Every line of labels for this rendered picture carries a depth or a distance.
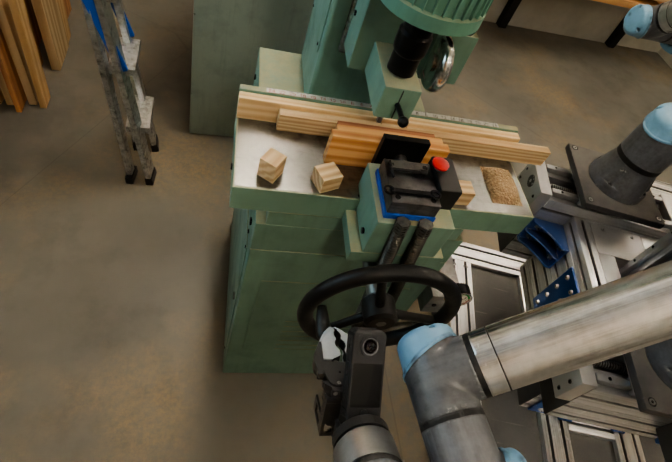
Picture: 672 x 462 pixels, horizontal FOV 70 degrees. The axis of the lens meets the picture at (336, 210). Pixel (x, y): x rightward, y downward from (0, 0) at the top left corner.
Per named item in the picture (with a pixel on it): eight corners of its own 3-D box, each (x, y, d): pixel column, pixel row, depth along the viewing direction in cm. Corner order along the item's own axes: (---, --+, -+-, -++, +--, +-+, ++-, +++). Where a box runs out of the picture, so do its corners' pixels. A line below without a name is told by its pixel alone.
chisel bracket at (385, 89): (370, 123, 89) (385, 86, 82) (361, 75, 97) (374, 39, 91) (407, 128, 91) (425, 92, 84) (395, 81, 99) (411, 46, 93)
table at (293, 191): (224, 252, 81) (227, 232, 76) (232, 127, 99) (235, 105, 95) (534, 274, 96) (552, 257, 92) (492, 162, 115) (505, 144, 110)
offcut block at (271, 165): (272, 184, 85) (276, 167, 82) (256, 174, 85) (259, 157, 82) (283, 172, 87) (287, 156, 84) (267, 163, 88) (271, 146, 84)
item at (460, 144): (276, 130, 94) (279, 114, 91) (276, 123, 95) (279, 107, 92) (540, 165, 109) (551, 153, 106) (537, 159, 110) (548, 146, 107)
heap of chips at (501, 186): (492, 203, 97) (497, 197, 95) (479, 166, 103) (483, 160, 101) (522, 206, 99) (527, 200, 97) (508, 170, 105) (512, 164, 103)
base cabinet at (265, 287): (220, 374, 151) (246, 251, 97) (229, 224, 186) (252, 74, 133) (357, 375, 162) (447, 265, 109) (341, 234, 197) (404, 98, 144)
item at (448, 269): (420, 312, 119) (433, 297, 113) (411, 269, 127) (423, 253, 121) (450, 314, 121) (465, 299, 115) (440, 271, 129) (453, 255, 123)
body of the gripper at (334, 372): (310, 403, 70) (325, 477, 59) (320, 354, 66) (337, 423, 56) (360, 402, 71) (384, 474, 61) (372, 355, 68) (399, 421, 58)
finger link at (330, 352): (308, 352, 77) (317, 393, 69) (313, 321, 75) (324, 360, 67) (326, 352, 78) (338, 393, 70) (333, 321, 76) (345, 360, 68)
